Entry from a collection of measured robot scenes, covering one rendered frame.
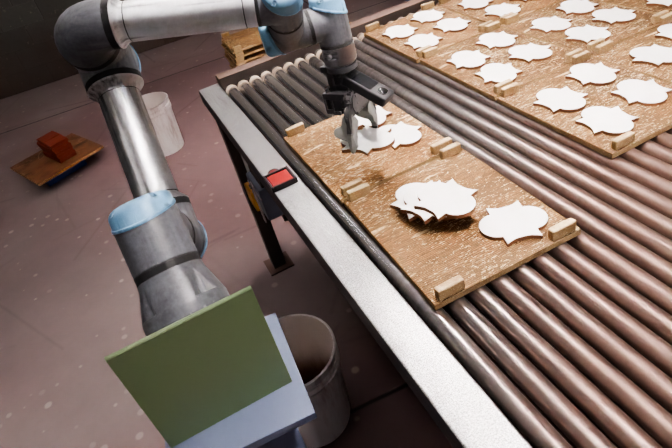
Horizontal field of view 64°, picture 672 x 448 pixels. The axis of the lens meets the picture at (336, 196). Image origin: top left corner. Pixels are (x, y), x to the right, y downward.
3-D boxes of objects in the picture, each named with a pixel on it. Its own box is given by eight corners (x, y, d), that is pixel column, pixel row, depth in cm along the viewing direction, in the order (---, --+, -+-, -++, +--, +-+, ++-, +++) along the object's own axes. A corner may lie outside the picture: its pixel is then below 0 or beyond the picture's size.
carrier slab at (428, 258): (435, 311, 102) (434, 305, 101) (344, 206, 134) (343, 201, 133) (581, 234, 110) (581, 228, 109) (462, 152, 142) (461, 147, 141)
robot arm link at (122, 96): (142, 280, 99) (50, 25, 107) (165, 281, 114) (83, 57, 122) (203, 254, 100) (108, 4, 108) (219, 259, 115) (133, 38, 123)
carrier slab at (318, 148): (341, 205, 135) (340, 200, 134) (284, 141, 166) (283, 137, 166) (457, 150, 143) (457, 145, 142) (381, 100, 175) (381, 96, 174)
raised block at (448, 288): (439, 302, 101) (438, 292, 100) (434, 296, 103) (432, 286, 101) (466, 289, 103) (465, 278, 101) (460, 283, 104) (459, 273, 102)
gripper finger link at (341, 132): (337, 152, 131) (338, 113, 129) (358, 154, 128) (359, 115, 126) (330, 153, 129) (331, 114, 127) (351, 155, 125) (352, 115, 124)
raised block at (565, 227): (553, 243, 107) (553, 232, 106) (546, 238, 109) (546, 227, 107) (576, 231, 109) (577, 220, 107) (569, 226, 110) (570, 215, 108)
